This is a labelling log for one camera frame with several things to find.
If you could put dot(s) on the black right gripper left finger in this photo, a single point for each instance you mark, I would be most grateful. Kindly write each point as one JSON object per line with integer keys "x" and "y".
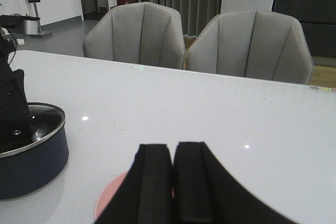
{"x": 145, "y": 194}

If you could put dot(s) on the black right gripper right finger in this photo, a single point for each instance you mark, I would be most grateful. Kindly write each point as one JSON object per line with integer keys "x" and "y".
{"x": 205, "y": 192}

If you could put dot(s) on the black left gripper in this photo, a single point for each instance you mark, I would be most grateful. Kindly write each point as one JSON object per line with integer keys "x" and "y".
{"x": 14, "y": 108}

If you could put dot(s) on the glass pot lid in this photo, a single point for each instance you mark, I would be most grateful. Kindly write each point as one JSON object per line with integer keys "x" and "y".
{"x": 42, "y": 122}

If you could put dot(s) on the pink plastic bowl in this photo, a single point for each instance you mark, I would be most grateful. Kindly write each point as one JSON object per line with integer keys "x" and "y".
{"x": 107, "y": 194}

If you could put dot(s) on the dark blue saucepan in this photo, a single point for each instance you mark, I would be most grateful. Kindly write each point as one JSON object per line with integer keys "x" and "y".
{"x": 31, "y": 170}

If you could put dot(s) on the right grey upholstered chair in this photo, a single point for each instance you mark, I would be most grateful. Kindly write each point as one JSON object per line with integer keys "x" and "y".
{"x": 253, "y": 43}

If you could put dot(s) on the grey upholstered chair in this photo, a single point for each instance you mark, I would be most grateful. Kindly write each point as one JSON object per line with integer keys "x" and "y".
{"x": 253, "y": 43}
{"x": 143, "y": 33}

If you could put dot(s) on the coloured sticker strip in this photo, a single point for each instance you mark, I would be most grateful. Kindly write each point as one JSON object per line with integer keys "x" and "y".
{"x": 324, "y": 89}

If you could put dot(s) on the left grey upholstered chair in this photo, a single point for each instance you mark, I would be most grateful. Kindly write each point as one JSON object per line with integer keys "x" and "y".
{"x": 143, "y": 33}

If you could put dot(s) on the dark grey counter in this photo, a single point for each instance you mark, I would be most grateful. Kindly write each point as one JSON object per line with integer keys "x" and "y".
{"x": 317, "y": 18}

